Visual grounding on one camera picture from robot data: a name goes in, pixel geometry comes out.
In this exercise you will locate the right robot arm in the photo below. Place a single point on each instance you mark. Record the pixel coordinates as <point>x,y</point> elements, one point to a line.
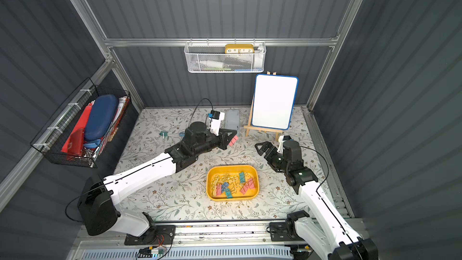
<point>332,238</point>

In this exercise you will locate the white wire wall basket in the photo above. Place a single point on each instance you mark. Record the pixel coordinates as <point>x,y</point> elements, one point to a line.
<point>210,58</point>

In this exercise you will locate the blue oval pouch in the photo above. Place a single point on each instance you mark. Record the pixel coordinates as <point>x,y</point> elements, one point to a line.
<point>101,116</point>

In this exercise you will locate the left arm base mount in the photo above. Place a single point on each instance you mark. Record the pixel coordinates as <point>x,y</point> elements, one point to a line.
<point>154,236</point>

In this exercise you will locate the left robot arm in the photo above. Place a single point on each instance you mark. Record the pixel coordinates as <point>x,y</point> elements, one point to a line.
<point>99,203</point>

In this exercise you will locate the yellow binder clip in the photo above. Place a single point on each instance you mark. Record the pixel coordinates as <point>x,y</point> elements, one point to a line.
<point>215,180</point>

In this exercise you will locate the yellow clock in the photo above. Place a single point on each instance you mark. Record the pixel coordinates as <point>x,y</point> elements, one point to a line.
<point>239,48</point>

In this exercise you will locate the blue binder clip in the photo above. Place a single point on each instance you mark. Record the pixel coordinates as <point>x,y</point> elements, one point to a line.
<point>224,186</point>

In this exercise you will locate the pink binder clip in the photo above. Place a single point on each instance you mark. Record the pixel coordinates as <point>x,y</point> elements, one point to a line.
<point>233,141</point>
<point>250,184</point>
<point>244,189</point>

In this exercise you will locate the wooden easel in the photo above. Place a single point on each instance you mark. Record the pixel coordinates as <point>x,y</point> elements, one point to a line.
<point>261,128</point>

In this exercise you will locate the light blue plastic case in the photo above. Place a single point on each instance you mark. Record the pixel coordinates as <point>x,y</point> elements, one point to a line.
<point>232,119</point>

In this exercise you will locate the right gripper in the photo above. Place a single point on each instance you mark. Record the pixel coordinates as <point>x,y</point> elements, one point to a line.
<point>272,152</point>

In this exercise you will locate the pink binder clip top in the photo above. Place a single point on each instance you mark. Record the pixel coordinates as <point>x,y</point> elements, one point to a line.
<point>233,141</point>

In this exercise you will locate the whiteboard with blue frame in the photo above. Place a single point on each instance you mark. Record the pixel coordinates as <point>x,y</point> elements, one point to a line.
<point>287,89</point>

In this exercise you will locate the black wire side basket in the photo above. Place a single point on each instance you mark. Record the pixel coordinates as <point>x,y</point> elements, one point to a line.
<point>49,144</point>

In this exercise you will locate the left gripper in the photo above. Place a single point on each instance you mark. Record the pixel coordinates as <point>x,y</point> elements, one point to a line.
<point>221,138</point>

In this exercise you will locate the yellow storage box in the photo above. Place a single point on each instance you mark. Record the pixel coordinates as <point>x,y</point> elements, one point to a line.
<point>236,176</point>

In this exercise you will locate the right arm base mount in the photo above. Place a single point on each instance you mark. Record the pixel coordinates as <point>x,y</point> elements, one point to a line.
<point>283,232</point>

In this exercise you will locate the teal binder clip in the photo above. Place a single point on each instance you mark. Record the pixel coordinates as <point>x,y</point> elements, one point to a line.
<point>164,134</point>
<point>228,193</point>

